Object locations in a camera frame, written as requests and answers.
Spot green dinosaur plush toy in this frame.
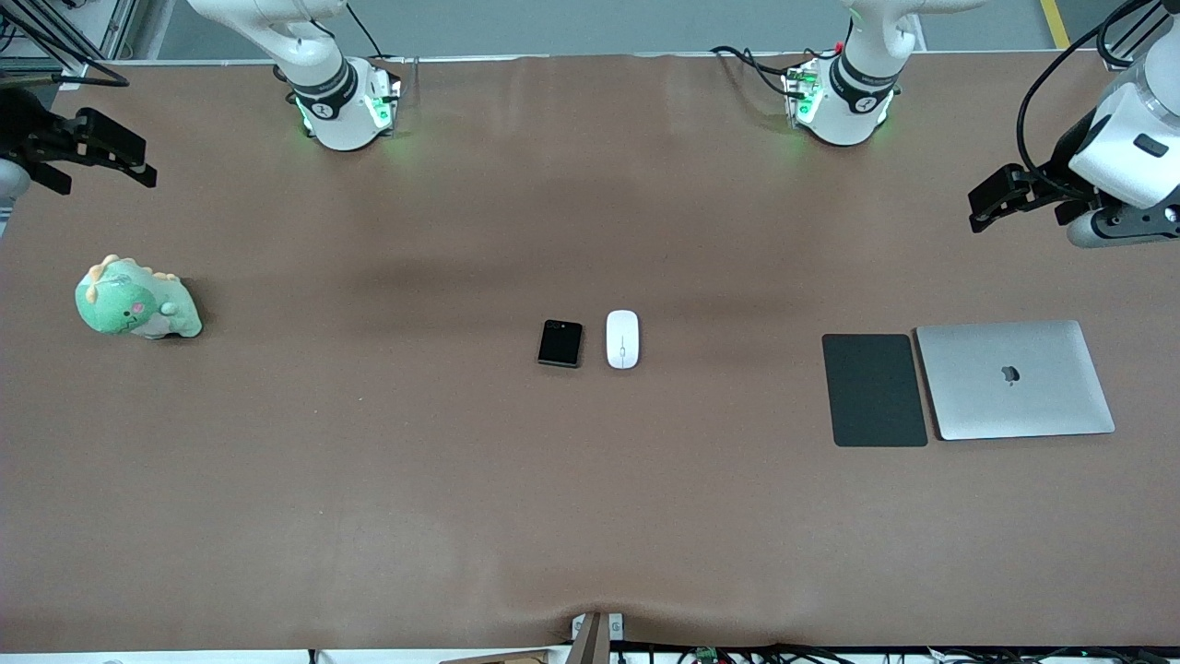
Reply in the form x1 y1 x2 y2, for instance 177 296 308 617
75 255 204 340

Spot brown table cloth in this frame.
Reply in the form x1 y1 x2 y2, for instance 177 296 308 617
0 51 1180 654

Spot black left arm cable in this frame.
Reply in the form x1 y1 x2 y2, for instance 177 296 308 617
1016 0 1180 199

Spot silver laptop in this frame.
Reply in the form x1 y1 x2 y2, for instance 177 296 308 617
915 320 1116 442

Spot black right base cable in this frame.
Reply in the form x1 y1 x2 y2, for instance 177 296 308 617
345 0 390 62

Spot black left base cables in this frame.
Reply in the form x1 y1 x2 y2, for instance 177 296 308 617
710 41 847 99

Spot black mouse pad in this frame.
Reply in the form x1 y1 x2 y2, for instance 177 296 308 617
821 334 929 448

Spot metal table edge bracket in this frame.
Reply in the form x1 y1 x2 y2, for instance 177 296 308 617
570 611 625 664

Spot white computer mouse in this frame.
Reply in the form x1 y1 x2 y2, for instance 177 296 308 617
606 310 641 371

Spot aluminium frame post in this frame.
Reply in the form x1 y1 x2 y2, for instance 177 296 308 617
96 0 148 62

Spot black flip phone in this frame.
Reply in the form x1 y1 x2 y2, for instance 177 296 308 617
537 319 584 369

